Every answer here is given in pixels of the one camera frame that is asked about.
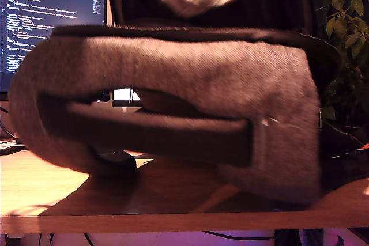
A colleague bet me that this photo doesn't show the monitor with dark code screen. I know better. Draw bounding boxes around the monitor with dark code screen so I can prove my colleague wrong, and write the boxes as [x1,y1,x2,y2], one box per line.
[0,0,108,102]

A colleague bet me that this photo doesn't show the black keyboard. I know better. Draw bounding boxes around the black keyboard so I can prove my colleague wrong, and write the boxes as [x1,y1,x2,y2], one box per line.
[0,138,27,155]

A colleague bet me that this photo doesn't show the green leafy houseplant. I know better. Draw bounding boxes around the green leafy houseplant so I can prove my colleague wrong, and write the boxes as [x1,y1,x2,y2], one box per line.
[313,0,369,131]

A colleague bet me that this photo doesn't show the black cable under table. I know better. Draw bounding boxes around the black cable under table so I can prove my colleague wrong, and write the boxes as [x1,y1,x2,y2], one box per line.
[201,230,278,241]

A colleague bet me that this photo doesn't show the grey fabric backpack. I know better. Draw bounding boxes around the grey fabric backpack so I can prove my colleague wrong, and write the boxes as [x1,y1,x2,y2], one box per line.
[8,0,369,208]

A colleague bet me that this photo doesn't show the monitor with white screen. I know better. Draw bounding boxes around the monitor with white screen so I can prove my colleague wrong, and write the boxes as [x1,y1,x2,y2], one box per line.
[111,88,145,108]

